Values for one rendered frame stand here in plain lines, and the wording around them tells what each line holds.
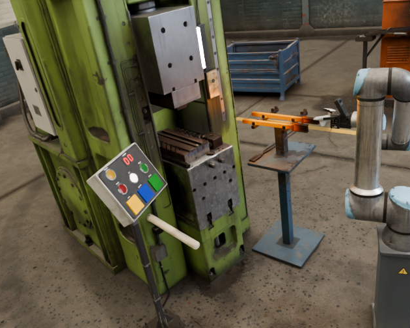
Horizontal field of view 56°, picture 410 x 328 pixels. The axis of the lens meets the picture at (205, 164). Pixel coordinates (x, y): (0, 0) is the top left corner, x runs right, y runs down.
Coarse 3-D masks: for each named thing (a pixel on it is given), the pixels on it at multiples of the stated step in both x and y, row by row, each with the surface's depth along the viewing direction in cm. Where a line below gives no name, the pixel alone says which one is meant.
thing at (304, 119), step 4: (252, 112) 258; (256, 112) 256; (260, 112) 255; (260, 116) 254; (268, 116) 250; (272, 116) 248; (276, 116) 246; (280, 116) 244; (284, 116) 242; (288, 116) 241; (292, 116) 240; (296, 116) 239; (300, 116) 238; (304, 116) 236; (296, 120) 238; (300, 120) 237; (304, 120) 236; (308, 120) 234; (312, 120) 232; (316, 120) 230
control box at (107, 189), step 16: (112, 160) 186; (128, 160) 191; (144, 160) 200; (96, 176) 173; (128, 176) 187; (144, 176) 195; (160, 176) 203; (96, 192) 178; (112, 192) 176; (128, 192) 183; (160, 192) 199; (112, 208) 180; (128, 208) 179; (144, 208) 186; (128, 224) 181
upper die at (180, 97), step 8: (184, 88) 216; (192, 88) 220; (152, 96) 227; (160, 96) 220; (168, 96) 215; (176, 96) 214; (184, 96) 217; (192, 96) 221; (200, 96) 226; (160, 104) 224; (168, 104) 218; (176, 104) 215; (184, 104) 219
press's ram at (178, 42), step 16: (144, 16) 193; (160, 16) 194; (176, 16) 201; (192, 16) 207; (144, 32) 197; (160, 32) 197; (176, 32) 203; (192, 32) 210; (144, 48) 203; (160, 48) 199; (176, 48) 206; (192, 48) 213; (144, 64) 209; (160, 64) 202; (176, 64) 208; (192, 64) 216; (160, 80) 205; (176, 80) 211; (192, 80) 218
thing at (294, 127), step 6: (246, 120) 247; (252, 120) 245; (258, 120) 243; (264, 120) 242; (270, 126) 238; (276, 126) 235; (288, 126) 230; (294, 126) 228; (300, 126) 226; (306, 126) 223; (306, 132) 224
